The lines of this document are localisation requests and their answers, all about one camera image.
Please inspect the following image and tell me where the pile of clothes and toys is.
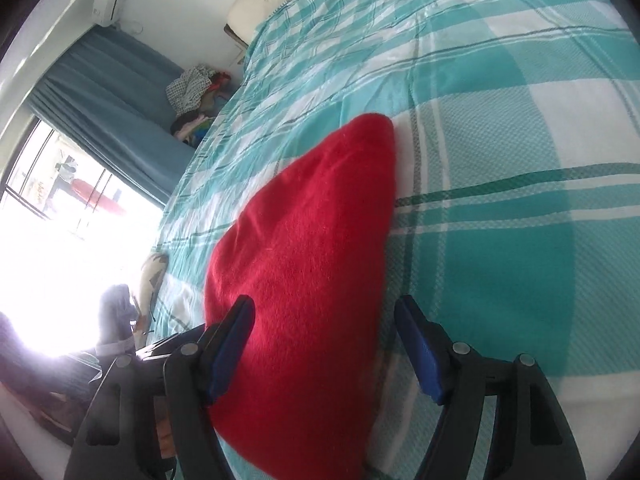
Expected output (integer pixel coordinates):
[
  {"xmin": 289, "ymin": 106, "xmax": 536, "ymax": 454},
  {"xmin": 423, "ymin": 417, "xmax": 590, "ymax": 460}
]
[{"xmin": 166, "ymin": 64, "xmax": 233, "ymax": 149}]

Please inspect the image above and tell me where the teal plaid bed blanket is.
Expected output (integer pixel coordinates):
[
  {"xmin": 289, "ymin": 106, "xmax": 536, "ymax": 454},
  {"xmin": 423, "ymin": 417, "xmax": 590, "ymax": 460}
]
[{"xmin": 148, "ymin": 0, "xmax": 640, "ymax": 480}]

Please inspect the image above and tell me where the window with dark frame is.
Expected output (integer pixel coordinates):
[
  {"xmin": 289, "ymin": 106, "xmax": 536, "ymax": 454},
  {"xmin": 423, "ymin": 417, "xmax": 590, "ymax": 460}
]
[{"xmin": 0, "ymin": 115, "xmax": 166, "ymax": 356}]

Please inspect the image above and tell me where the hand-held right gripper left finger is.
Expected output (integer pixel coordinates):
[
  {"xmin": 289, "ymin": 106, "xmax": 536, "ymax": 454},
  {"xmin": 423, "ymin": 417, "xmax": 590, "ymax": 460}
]
[{"xmin": 64, "ymin": 295, "xmax": 257, "ymax": 480}]

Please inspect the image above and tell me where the cream cat print pillow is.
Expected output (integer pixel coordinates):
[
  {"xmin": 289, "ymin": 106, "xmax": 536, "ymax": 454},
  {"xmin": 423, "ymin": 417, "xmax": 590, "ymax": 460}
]
[{"xmin": 134, "ymin": 253, "xmax": 169, "ymax": 336}]

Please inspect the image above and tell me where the red sweater with white rabbit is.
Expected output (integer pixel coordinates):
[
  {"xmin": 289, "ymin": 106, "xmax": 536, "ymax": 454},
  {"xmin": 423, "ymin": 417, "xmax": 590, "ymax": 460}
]
[{"xmin": 204, "ymin": 113, "xmax": 398, "ymax": 480}]

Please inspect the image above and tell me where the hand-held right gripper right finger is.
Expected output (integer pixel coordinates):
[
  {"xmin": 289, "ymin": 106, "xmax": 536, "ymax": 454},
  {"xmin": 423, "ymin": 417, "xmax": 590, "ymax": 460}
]
[{"xmin": 394, "ymin": 296, "xmax": 587, "ymax": 480}]

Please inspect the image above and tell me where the blue curtain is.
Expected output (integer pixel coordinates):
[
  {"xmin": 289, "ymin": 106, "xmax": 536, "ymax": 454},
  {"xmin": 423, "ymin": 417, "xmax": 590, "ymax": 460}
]
[{"xmin": 25, "ymin": 24, "xmax": 197, "ymax": 208}]

